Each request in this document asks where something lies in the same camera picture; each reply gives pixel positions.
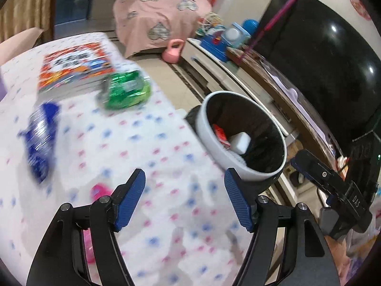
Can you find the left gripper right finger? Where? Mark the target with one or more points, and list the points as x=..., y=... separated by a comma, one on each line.
x=306, y=260

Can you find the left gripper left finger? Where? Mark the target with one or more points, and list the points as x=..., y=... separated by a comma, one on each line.
x=61, y=259

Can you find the white foam block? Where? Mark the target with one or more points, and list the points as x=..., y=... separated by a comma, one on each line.
x=240, y=143

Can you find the blue foil wrapper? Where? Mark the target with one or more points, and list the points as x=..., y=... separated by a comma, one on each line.
x=40, y=138

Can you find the red milk carton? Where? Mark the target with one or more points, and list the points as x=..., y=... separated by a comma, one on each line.
x=220, y=134

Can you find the white trash bin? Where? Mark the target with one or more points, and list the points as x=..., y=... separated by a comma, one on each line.
x=265, y=158

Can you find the person's right hand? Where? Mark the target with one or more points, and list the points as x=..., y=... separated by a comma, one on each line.
x=341, y=260

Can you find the pink plastic piece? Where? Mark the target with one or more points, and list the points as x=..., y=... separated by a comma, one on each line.
x=99, y=190

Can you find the white dotted tablecloth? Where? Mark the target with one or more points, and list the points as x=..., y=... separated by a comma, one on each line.
x=184, y=230

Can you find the black television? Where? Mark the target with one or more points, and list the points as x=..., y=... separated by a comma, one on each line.
x=330, y=63

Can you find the green foil snack bag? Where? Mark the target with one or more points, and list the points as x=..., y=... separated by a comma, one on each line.
x=122, y=90

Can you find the purple water bottle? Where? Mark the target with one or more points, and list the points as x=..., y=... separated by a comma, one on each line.
x=3, y=89

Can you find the orange children's book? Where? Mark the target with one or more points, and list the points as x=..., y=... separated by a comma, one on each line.
x=73, y=67

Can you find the white TV cabinet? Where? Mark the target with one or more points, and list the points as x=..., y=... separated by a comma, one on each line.
x=206, y=74

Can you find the blue toy set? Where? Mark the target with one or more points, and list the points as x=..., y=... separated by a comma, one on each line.
x=216, y=38

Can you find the pink hula hoop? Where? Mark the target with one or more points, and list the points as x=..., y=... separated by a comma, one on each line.
x=268, y=26

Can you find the pink sofa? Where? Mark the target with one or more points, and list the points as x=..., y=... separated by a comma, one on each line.
x=18, y=44

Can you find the pink kettlebell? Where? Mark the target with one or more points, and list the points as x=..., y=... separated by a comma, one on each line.
x=172, y=53

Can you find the gold curtain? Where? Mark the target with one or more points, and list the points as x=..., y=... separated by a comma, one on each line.
x=20, y=15

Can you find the pink heart-pattern cover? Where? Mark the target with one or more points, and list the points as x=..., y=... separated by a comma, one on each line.
x=149, y=24

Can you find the red round wall sticker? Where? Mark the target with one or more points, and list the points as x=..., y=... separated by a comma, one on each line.
x=360, y=9

